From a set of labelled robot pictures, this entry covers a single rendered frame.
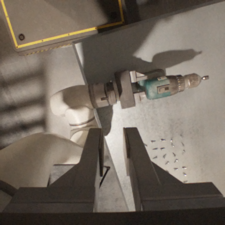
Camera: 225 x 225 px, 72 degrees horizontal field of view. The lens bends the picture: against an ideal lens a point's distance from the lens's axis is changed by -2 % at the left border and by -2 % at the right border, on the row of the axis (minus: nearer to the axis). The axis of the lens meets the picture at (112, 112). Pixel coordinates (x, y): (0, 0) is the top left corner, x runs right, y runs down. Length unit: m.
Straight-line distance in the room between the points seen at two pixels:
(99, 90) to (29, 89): 1.02
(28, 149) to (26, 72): 1.29
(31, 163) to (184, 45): 0.68
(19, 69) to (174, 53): 1.19
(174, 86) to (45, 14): 0.85
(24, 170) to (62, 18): 0.96
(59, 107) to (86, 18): 0.62
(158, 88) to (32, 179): 0.38
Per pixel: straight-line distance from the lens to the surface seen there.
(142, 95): 0.59
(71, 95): 0.56
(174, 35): 0.74
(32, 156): 0.22
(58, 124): 1.50
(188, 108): 0.79
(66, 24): 1.06
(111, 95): 0.50
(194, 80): 0.52
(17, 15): 1.17
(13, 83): 1.56
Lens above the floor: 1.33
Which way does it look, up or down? 73 degrees down
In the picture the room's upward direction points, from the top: 177 degrees clockwise
